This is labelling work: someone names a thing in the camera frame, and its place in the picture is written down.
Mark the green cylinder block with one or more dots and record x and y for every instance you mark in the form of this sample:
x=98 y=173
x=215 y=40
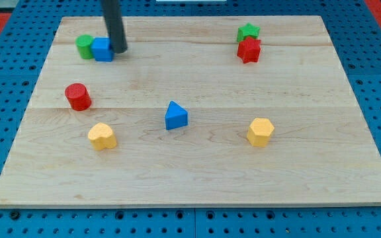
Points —
x=83 y=44

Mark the blue triangle block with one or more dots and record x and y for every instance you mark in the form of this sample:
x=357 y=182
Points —
x=175 y=116

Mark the light wooden board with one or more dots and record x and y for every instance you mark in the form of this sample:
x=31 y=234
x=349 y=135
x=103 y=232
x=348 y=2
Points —
x=321 y=153

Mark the yellow hexagon block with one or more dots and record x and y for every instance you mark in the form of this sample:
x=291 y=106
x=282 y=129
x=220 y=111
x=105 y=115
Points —
x=259 y=132

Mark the red star block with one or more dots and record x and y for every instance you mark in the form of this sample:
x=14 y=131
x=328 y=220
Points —
x=249 y=50

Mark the yellow heart block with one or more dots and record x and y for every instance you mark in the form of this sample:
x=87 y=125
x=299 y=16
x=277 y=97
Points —
x=102 y=137

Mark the green star block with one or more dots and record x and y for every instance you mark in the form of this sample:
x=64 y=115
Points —
x=248 y=30

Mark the blue cube block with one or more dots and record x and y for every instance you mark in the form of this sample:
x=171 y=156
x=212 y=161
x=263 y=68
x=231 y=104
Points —
x=102 y=49

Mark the red cylinder block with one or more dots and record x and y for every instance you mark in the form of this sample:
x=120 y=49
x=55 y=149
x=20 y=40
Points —
x=78 y=96

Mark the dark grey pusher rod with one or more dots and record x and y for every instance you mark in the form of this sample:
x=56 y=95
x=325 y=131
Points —
x=114 y=25

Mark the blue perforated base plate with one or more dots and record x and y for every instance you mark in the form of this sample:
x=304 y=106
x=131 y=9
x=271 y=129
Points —
x=27 y=29

